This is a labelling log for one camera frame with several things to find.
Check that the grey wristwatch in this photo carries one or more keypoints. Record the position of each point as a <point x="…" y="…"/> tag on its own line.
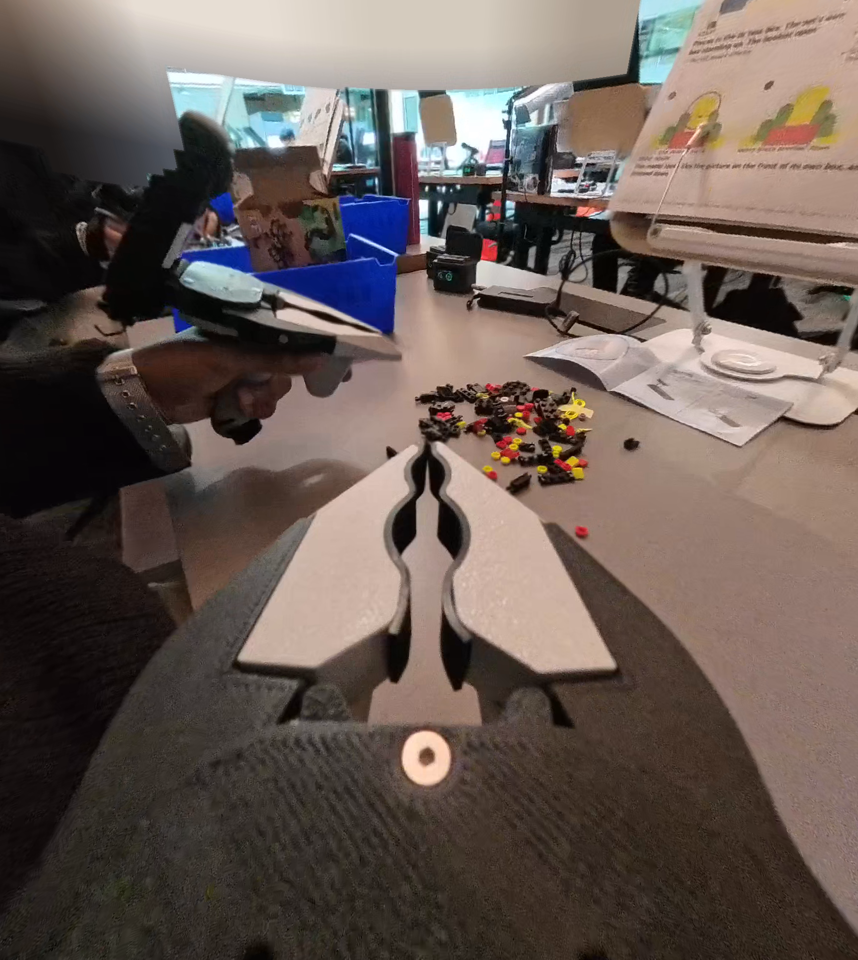
<point x="136" y="405"/>

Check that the wooden top table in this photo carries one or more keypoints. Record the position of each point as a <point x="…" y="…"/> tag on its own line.
<point x="519" y="202"/>

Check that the lego instruction booklet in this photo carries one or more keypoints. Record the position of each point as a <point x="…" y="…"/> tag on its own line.
<point x="661" y="382"/>

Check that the blue bin with white tag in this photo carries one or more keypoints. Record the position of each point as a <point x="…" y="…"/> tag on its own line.
<point x="324" y="285"/>

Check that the printed instruction sheet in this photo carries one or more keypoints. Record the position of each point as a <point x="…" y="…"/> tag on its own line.
<point x="774" y="112"/>

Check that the person's left forearm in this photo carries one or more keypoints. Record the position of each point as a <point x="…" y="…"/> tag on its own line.
<point x="23" y="420"/>

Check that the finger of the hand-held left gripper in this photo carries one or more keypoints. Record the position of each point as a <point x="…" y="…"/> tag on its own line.
<point x="357" y="343"/>
<point x="324" y="309"/>

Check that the black device green light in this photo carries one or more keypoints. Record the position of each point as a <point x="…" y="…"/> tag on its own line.
<point x="455" y="270"/>

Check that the dark red cushion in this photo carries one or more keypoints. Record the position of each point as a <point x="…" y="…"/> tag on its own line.
<point x="405" y="187"/>

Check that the cardboard lego box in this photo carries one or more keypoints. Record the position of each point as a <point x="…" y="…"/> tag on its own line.
<point x="286" y="217"/>

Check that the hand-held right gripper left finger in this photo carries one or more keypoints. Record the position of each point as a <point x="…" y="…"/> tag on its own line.
<point x="316" y="600"/>

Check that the blue plastic bin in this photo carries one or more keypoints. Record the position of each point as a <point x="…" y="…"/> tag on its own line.
<point x="376" y="221"/>

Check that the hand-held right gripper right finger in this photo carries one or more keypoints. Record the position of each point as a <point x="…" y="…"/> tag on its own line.
<point x="534" y="600"/>

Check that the person's left hand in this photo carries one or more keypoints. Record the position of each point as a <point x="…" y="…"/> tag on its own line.
<point x="188" y="375"/>

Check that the person's black sweater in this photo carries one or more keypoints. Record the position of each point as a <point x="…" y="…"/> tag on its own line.
<point x="46" y="675"/>

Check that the beige panel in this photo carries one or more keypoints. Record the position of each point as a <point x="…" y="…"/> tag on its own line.
<point x="436" y="120"/>
<point x="605" y="120"/>

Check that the pile of lego pieces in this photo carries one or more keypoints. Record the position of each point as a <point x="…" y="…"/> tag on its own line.
<point x="504" y="427"/>

